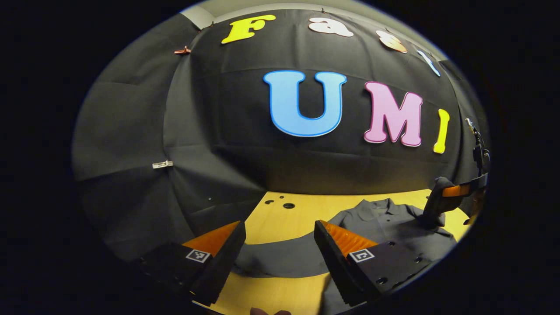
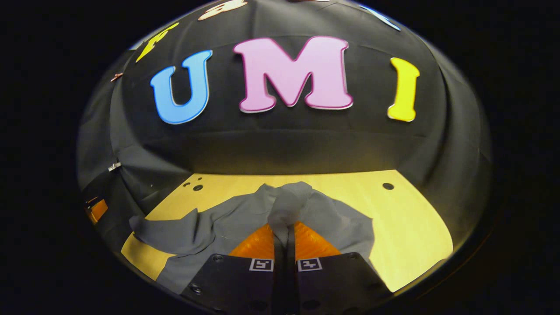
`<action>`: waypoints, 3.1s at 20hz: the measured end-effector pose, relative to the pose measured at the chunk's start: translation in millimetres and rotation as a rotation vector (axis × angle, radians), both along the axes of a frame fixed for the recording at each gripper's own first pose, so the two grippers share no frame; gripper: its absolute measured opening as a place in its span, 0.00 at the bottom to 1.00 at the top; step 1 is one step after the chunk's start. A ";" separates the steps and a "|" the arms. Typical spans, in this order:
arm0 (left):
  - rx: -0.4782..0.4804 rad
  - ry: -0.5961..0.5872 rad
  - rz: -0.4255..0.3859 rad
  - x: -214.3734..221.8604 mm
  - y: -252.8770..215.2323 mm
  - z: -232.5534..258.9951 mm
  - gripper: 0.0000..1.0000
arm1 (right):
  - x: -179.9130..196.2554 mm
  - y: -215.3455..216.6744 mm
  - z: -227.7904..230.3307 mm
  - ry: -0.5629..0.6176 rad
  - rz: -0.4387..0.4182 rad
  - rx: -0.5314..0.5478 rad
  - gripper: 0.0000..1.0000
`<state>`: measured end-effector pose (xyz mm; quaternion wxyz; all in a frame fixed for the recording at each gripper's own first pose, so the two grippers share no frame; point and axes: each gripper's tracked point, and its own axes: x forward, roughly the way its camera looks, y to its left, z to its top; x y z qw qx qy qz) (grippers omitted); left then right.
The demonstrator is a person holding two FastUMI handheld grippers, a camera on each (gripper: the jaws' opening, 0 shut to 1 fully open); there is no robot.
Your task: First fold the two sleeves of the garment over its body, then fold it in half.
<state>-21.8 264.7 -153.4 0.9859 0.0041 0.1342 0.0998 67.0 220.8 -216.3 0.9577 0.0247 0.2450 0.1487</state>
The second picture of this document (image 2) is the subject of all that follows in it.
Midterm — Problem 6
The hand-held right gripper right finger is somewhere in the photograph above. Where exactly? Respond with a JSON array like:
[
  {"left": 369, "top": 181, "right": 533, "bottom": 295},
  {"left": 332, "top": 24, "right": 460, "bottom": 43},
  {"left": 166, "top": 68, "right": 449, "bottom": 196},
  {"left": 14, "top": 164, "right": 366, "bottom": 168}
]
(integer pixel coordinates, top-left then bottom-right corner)
[{"left": 287, "top": 221, "right": 393, "bottom": 315}]

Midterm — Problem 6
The grey collared shirt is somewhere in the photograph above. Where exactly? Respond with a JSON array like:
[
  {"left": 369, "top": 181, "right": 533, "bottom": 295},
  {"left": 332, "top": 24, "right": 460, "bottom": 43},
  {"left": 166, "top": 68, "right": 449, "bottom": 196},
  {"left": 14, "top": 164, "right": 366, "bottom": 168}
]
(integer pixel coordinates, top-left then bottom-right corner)
[{"left": 129, "top": 182, "right": 376, "bottom": 294}]

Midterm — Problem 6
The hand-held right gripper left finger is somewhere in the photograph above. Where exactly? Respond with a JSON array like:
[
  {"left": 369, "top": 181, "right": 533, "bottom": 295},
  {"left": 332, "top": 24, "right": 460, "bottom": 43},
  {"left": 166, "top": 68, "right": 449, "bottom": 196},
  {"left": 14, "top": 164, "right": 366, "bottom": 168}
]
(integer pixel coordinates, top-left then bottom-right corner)
[{"left": 181, "top": 223, "right": 287, "bottom": 315}]

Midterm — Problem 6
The black backdrop cloth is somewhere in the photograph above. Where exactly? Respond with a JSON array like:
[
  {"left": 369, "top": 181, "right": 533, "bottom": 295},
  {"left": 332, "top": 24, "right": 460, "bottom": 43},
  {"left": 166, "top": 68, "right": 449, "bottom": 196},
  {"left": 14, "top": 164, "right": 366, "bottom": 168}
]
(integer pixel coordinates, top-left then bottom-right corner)
[{"left": 77, "top": 0, "right": 493, "bottom": 245}]

